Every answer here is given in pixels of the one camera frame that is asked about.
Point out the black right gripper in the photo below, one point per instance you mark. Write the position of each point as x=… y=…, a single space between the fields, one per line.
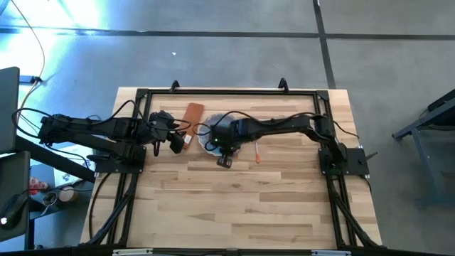
x=224 y=144

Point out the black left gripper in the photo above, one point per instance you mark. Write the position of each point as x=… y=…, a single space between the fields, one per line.
x=160 y=126

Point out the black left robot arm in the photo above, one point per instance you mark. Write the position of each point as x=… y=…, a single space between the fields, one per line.
x=89 y=128

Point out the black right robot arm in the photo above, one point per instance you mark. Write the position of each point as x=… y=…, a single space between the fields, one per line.
x=277 y=124

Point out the orange-brown flat pouch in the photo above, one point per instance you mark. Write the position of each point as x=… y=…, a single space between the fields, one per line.
x=194 y=115

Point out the grey-blue scalloped plate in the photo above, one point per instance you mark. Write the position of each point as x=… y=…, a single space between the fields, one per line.
x=212 y=119

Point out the brown paper cup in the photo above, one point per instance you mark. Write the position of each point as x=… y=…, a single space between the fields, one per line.
x=68 y=194

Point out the black desk beam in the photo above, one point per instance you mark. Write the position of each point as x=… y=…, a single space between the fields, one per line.
x=53 y=158

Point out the red packet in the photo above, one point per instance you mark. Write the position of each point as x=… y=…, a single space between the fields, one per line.
x=37 y=185

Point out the black lever at base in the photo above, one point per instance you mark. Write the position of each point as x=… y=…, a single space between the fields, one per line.
x=369 y=157

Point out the dark desk pad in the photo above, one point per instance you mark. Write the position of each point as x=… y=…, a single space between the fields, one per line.
x=12 y=174

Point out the dark computer monitor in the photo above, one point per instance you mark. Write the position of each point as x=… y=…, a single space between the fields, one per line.
x=9 y=106

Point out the black computer mouse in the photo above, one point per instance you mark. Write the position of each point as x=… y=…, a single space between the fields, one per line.
x=14 y=209

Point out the blue metal cart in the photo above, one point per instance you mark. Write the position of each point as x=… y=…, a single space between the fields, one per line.
x=426 y=124

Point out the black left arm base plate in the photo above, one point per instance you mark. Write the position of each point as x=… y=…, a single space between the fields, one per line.
x=106 y=165

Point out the black aluminium table frame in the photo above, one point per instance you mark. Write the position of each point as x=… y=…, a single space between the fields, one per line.
x=232 y=92

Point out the grey bracket on frame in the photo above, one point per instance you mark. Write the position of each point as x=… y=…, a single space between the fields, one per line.
x=132 y=252
x=330 y=252

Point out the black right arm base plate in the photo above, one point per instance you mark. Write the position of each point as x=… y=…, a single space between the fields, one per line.
x=355 y=161

